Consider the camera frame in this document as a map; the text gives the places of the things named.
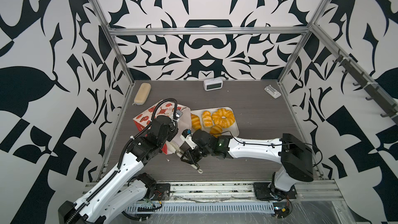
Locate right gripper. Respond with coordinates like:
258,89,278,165
178,145,214,166

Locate small fake bread roll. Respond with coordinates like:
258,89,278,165
209,125,223,137

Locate fake twisted bread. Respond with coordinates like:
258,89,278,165
202,111,214,129

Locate fake croissant bread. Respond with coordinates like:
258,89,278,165
191,114,202,131

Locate steel tongs white tips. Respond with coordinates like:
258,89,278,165
175,145,206,174

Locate fake ring bread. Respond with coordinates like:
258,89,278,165
211,108,235,129

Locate red white paper bag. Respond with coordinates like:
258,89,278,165
133,100,192,155

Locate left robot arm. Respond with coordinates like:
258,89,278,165
58,108,179,224

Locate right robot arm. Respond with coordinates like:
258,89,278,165
180,130,314,201

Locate white plastic tray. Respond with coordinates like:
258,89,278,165
191,107,239,136

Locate beige glasses case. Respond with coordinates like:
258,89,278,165
133,83,151,105

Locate white digital clock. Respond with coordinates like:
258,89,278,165
203,77,223,91

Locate small white device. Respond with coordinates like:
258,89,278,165
264,85,282,99

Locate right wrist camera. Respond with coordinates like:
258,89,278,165
181,129,197,150

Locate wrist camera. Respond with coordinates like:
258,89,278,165
174,110,183,120
181,129,197,150

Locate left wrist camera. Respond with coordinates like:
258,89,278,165
174,110,183,120

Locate circuit board with wires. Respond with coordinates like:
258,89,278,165
273,201,293,219

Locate wall hook rack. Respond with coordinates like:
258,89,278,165
333,50,398,123

